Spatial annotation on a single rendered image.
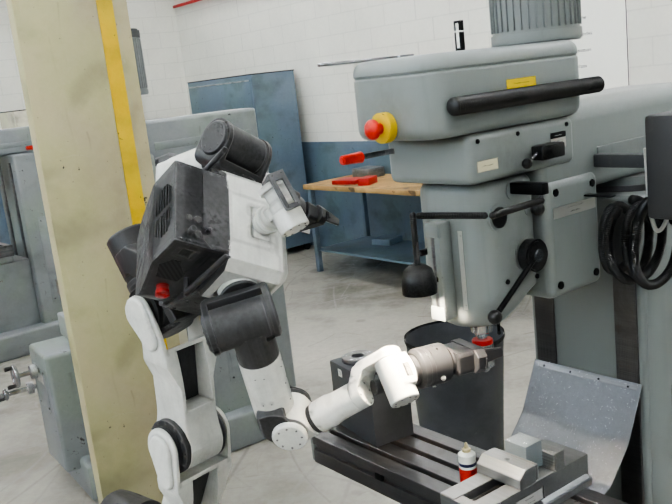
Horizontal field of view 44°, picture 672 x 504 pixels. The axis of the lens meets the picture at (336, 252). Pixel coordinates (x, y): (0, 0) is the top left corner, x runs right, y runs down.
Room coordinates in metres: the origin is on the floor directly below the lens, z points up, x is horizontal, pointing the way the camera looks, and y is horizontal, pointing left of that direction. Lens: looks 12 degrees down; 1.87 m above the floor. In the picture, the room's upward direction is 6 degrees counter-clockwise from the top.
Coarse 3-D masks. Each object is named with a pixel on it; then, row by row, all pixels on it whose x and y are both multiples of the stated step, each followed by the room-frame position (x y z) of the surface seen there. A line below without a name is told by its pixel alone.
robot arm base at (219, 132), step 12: (216, 120) 1.90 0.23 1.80; (204, 132) 1.90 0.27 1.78; (216, 132) 1.88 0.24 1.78; (228, 132) 1.86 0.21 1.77; (204, 144) 1.89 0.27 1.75; (216, 144) 1.86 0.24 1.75; (228, 144) 1.85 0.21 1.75; (204, 156) 1.88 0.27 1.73; (216, 168) 1.86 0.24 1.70; (228, 168) 1.86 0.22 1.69; (240, 168) 1.88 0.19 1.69; (264, 168) 1.93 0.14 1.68
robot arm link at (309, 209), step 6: (300, 198) 2.27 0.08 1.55; (306, 204) 2.29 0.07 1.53; (312, 204) 2.30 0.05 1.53; (306, 210) 2.28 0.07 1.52; (312, 210) 2.29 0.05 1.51; (318, 210) 2.31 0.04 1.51; (324, 210) 2.31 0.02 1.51; (306, 216) 2.27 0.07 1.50; (312, 216) 2.28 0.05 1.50; (318, 216) 2.30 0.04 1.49; (324, 216) 2.30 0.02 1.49; (312, 222) 2.30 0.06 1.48; (318, 222) 2.29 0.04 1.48; (324, 222) 2.30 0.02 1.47; (306, 228) 2.33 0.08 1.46
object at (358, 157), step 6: (384, 150) 1.75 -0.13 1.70; (390, 150) 1.76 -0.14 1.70; (342, 156) 1.69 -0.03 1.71; (348, 156) 1.69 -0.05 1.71; (354, 156) 1.70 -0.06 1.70; (360, 156) 1.70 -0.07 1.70; (366, 156) 1.72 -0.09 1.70; (372, 156) 1.73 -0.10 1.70; (378, 156) 1.74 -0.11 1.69; (342, 162) 1.68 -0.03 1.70; (348, 162) 1.69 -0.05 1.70; (354, 162) 1.70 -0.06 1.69; (360, 162) 1.71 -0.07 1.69
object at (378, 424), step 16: (352, 352) 2.22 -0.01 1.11; (368, 352) 2.20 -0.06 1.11; (336, 368) 2.18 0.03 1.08; (336, 384) 2.19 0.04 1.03; (384, 400) 2.04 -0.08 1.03; (352, 416) 2.12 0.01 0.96; (368, 416) 2.04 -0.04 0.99; (384, 416) 2.03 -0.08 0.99; (400, 416) 2.06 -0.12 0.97; (368, 432) 2.05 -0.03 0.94; (384, 432) 2.03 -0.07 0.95; (400, 432) 2.05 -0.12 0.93
